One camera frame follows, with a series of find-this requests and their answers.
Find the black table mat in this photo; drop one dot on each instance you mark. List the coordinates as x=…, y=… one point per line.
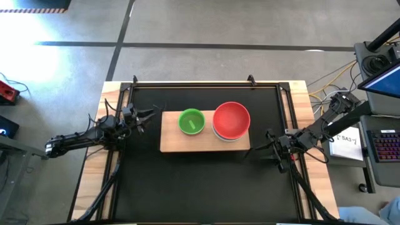
x=203, y=187

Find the backlit black keyboard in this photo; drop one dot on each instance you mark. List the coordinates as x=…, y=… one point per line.
x=386, y=145

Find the white bowl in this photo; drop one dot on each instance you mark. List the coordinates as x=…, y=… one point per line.
x=227, y=140

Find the black device with blue light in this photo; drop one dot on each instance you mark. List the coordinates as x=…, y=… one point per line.
x=7, y=126

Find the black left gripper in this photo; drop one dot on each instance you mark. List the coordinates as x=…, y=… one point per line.
x=129, y=118

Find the grey side table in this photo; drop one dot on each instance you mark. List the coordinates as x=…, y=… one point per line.
x=22, y=147

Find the red bowl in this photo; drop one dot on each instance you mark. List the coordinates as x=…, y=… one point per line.
x=231, y=120

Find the black diagonal support beam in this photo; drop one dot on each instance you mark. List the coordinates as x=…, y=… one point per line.
x=353, y=120

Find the computer monitor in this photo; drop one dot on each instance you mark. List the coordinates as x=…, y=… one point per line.
x=386, y=82

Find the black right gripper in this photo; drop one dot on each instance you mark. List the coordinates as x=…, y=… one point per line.
x=284, y=148

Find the dark mat with hazard stripe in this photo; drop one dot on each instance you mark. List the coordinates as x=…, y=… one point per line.
x=34, y=3

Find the white paper sheet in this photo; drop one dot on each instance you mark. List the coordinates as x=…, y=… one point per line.
x=345, y=147

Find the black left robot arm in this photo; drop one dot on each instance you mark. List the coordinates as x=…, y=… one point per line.
x=81, y=139

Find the grey desk cart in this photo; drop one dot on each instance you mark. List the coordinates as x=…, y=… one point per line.
x=387, y=175

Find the green translucent plastic bowl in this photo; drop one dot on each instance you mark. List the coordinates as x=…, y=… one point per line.
x=191, y=122

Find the person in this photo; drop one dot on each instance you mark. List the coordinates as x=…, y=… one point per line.
x=359, y=217

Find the black clamp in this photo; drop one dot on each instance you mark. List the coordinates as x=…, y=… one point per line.
x=135, y=79
x=251, y=80

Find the red box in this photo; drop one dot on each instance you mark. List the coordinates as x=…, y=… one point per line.
x=7, y=93

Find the black pole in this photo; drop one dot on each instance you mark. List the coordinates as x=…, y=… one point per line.
x=382, y=37

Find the black caster wheel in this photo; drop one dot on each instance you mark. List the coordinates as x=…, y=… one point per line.
x=363, y=188

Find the wooden shelf with black frame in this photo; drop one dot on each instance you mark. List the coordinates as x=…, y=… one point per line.
x=203, y=145

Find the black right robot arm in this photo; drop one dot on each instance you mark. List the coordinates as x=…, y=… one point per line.
x=312, y=128

